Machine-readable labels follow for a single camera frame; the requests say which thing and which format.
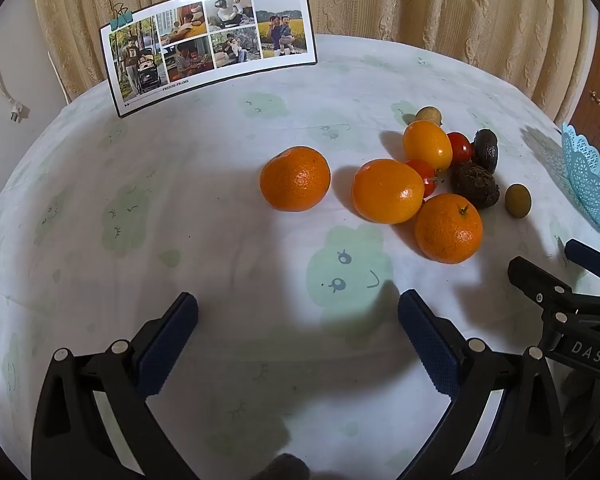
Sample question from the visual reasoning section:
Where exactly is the light blue lace basket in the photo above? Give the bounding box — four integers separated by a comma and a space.
561, 121, 600, 237

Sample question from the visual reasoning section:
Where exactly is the teal binder clip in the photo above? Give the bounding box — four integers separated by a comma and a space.
111, 2, 135, 31

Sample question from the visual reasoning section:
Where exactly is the photo collage board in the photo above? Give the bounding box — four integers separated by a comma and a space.
100, 0, 318, 119

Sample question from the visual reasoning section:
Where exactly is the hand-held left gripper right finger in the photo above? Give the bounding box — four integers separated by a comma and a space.
398, 289, 566, 480

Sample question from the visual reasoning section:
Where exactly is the brown longan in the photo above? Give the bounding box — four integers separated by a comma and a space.
415, 106, 443, 127

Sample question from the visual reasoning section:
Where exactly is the white power plug cable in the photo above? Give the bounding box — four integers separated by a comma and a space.
0, 30, 31, 123

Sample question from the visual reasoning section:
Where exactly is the red cherry tomato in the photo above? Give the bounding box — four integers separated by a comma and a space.
405, 159, 439, 199
446, 131, 475, 165

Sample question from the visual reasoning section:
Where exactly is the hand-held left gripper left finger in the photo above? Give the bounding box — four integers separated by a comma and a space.
31, 291, 199, 480

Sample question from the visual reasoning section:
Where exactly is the round rough-skinned tangerine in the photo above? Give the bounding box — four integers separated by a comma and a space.
259, 146, 332, 212

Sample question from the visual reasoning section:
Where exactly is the white green printed tablecloth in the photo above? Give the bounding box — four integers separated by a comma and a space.
0, 34, 600, 480

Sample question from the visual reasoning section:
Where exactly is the dark wrinkled passion fruit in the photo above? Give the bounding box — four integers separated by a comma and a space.
452, 161, 502, 209

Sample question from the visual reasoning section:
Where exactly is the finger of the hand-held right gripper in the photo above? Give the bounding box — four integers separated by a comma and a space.
565, 239, 600, 282
508, 256, 600, 317

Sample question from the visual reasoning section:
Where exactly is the olive green round fruit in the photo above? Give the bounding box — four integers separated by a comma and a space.
504, 183, 532, 219

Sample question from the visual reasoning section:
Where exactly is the small oval orange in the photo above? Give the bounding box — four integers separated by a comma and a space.
403, 121, 454, 172

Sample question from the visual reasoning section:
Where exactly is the tangerine with stem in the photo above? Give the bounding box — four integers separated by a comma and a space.
413, 193, 484, 265

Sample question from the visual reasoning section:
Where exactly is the large smooth orange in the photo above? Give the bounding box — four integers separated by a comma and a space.
351, 158, 426, 225

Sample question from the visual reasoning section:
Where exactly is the dark smooth passion fruit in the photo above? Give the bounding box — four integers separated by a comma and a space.
472, 129, 500, 167

